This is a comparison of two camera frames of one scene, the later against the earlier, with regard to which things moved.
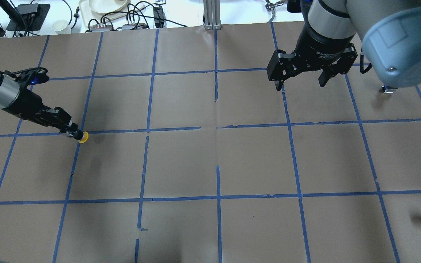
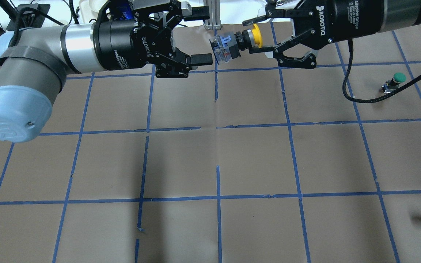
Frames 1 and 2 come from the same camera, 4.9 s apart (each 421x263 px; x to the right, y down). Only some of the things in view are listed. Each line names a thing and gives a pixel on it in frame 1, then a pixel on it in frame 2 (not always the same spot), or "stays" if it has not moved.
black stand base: x=32 y=16 stays
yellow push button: x=85 y=138 -> x=228 y=45
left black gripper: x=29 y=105 -> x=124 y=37
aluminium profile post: x=212 y=14 stays
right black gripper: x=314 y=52 -> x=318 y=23
